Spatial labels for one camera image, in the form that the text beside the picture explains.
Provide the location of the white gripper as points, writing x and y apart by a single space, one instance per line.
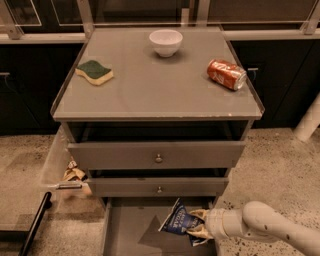
213 222

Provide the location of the blue chip bag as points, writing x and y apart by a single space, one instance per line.
179 221

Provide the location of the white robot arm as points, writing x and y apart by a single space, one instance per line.
274 192

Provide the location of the grey middle drawer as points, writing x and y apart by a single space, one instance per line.
158 187

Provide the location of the grey drawer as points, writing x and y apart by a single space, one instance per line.
158 187
156 155
131 229

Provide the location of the grey bottom drawer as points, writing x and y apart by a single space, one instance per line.
131 229

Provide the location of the grey top drawer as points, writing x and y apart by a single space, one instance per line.
156 155

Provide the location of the grey drawer cabinet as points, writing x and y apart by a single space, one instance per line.
155 99

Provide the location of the crumpled wrapper in bin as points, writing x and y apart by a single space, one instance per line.
73 173

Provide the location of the clear plastic bin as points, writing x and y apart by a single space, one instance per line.
51 178

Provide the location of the red soda can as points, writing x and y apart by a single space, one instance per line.
227 74

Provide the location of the green yellow sponge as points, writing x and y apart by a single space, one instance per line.
95 73

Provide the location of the white ceramic bowl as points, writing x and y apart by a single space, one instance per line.
166 42

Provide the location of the black bar handle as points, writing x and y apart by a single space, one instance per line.
30 235

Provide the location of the metal railing frame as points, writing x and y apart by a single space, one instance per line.
65 21

